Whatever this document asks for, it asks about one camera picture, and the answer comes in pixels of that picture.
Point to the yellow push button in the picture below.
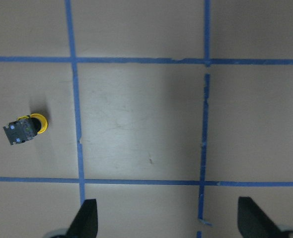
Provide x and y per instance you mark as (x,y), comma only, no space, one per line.
(25,128)

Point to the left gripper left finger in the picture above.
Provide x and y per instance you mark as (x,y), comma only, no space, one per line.
(85,223)

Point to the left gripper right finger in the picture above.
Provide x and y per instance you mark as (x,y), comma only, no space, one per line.
(252,221)

